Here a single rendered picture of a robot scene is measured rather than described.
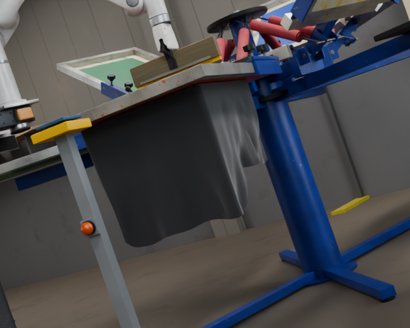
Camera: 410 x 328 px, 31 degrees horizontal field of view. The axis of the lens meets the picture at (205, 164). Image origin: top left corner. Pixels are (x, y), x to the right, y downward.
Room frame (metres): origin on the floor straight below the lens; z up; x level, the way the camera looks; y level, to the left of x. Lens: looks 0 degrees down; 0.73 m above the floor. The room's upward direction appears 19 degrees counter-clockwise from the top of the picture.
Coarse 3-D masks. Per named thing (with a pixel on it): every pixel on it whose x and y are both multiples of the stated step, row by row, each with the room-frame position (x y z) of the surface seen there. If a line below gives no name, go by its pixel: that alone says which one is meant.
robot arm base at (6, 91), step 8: (0, 64) 2.66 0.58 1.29; (8, 64) 2.70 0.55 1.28; (0, 72) 2.66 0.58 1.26; (8, 72) 2.68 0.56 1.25; (0, 80) 2.66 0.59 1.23; (8, 80) 2.67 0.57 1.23; (0, 88) 2.66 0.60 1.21; (8, 88) 2.67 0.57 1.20; (16, 88) 2.69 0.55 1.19; (0, 96) 2.66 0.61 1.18; (8, 96) 2.66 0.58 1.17; (16, 96) 2.68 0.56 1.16; (0, 104) 2.66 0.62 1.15
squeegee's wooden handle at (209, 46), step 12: (180, 48) 2.72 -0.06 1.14; (192, 48) 2.69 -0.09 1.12; (204, 48) 2.68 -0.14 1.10; (216, 48) 2.66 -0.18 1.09; (156, 60) 2.75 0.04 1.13; (180, 60) 2.72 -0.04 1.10; (192, 60) 2.70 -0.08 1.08; (132, 72) 2.79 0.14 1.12; (144, 72) 2.78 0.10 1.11; (156, 72) 2.76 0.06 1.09
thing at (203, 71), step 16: (208, 64) 2.19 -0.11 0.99; (224, 64) 2.32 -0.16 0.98; (240, 64) 2.47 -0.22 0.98; (160, 80) 2.20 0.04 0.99; (176, 80) 2.18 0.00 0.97; (192, 80) 2.16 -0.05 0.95; (128, 96) 2.25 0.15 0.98; (144, 96) 2.23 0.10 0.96; (96, 112) 2.29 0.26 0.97; (112, 112) 2.27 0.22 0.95
